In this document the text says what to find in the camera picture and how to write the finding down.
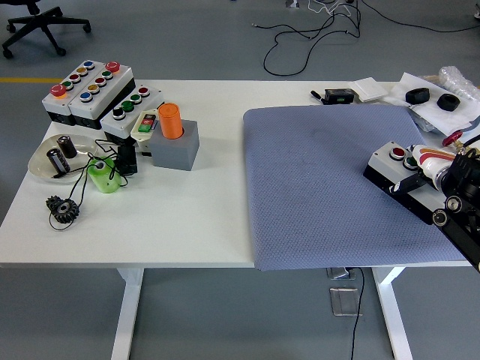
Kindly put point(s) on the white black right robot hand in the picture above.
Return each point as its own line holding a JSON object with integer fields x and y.
{"x": 431, "y": 161}

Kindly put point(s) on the white four-button control box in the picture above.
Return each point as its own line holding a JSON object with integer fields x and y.
{"x": 382, "y": 157}

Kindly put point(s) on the five-button box with red stop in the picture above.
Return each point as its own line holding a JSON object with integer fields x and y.
{"x": 112, "y": 85}

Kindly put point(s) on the five-button box with orange-ringed stop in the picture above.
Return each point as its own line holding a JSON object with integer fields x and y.
{"x": 54, "y": 105}

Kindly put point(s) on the clear plastic bag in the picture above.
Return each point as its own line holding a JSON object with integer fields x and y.
{"x": 423, "y": 125}

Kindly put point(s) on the white paper sheet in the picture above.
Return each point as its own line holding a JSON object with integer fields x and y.
{"x": 431, "y": 112}

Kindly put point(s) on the bubble wrap roll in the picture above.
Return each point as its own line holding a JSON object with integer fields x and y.
{"x": 453, "y": 80}

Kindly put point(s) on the black device green label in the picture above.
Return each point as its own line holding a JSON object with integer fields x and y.
{"x": 337, "y": 96}

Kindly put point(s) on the grey-blue textured mat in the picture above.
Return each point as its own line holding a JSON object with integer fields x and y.
{"x": 318, "y": 187}

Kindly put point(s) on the metal floor outlet box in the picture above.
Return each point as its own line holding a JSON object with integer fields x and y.
{"x": 339, "y": 273}

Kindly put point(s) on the white table leg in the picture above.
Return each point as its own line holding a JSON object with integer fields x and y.
{"x": 127, "y": 311}
{"x": 392, "y": 311}

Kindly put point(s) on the metal floor outlet plate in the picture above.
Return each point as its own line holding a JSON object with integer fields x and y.
{"x": 343, "y": 302}

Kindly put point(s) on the grey block with hole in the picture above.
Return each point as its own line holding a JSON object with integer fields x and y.
{"x": 172, "y": 153}

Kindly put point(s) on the orange cylinder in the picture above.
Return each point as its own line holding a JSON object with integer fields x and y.
{"x": 169, "y": 122}

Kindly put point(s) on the small black adapter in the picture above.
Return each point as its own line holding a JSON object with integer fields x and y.
{"x": 126, "y": 159}

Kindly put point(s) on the white control box black knob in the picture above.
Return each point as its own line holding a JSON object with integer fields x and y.
{"x": 108, "y": 126}

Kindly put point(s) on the green plastic cylinder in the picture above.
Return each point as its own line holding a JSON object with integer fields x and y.
{"x": 107, "y": 182}

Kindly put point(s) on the brown capacitor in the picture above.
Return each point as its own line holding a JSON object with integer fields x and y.
{"x": 67, "y": 148}

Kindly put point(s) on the black grey capacitor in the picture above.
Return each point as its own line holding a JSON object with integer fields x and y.
{"x": 58, "y": 162}

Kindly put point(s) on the black bevel gear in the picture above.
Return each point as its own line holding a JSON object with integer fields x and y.
{"x": 56, "y": 210}

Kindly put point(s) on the clear shallow bowl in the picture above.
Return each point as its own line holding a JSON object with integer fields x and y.
{"x": 41, "y": 162}

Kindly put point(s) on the black office chair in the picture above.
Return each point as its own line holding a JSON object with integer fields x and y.
{"x": 35, "y": 18}

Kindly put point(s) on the white flat switch plate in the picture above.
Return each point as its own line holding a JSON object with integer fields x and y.
{"x": 369, "y": 89}

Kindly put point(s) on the cream red-green switch box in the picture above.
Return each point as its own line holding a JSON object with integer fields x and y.
{"x": 140, "y": 139}

